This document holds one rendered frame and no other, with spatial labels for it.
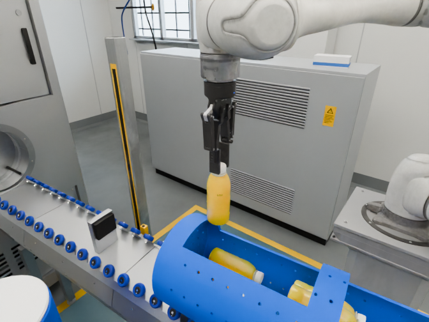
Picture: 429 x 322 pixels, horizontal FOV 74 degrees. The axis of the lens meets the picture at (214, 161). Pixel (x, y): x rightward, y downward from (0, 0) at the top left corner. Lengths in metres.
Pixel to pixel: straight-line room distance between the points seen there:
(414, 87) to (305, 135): 1.39
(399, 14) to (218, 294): 0.79
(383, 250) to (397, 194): 0.20
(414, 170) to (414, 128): 2.26
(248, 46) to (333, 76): 1.69
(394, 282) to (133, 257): 1.00
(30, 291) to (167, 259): 0.45
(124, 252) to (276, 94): 1.59
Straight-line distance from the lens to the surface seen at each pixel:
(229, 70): 0.63
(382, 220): 1.26
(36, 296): 1.07
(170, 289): 0.84
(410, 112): 3.39
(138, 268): 1.18
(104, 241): 1.27
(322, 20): 0.57
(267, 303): 0.73
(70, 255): 1.32
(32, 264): 2.03
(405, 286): 1.34
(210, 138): 0.66
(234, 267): 0.96
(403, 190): 1.20
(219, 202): 0.78
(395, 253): 1.20
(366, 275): 1.35
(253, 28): 0.43
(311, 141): 2.27
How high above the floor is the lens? 1.78
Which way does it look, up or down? 27 degrees down
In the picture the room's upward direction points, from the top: straight up
